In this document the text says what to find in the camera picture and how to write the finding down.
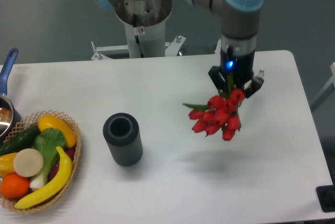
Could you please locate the black device at table edge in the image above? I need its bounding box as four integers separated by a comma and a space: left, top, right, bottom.
316, 185, 334, 212

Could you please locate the yellow banana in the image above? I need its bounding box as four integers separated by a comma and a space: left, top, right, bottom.
15, 147, 72, 209

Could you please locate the woven wicker basket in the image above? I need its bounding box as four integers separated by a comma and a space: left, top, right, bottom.
1, 110, 82, 214

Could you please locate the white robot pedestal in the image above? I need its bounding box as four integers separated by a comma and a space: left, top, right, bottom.
90, 0, 187, 61

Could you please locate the white furniture leg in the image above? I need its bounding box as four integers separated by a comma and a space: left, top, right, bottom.
310, 62, 334, 113

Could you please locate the red tulip bouquet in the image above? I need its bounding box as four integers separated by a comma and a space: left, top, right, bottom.
183, 74, 245, 141

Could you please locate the orange fruit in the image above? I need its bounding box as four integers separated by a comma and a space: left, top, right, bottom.
1, 173, 30, 199

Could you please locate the beige round disc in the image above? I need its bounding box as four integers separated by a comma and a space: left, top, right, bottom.
13, 148, 44, 177

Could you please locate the green cucumber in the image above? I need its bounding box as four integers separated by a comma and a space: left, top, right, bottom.
1, 125, 40, 155

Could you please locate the dark red radish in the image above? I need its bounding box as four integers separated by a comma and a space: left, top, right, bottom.
49, 147, 75, 180

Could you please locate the green bok choy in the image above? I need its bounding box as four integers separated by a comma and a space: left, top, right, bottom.
30, 128, 66, 191

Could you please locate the dark grey ribbed vase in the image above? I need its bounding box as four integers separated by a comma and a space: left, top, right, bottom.
103, 113, 143, 166

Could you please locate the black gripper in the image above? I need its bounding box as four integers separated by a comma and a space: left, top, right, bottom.
208, 46, 264, 98

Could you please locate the blue handled saucepan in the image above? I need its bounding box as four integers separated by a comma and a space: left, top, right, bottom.
1, 48, 21, 145

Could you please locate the yellow pepper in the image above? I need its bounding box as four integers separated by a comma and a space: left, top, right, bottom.
0, 152, 17, 177

